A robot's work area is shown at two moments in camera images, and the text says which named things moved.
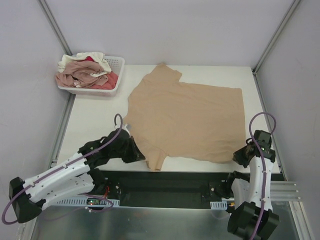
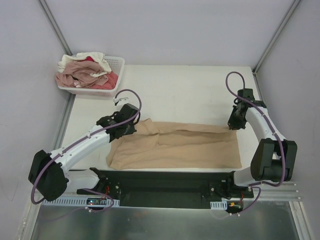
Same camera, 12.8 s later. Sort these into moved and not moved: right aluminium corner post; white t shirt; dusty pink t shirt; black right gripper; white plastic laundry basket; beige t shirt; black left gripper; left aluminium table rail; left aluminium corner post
Moved: black right gripper; beige t shirt; black left gripper
Not moved: white t shirt; right aluminium corner post; left aluminium corner post; left aluminium table rail; dusty pink t shirt; white plastic laundry basket
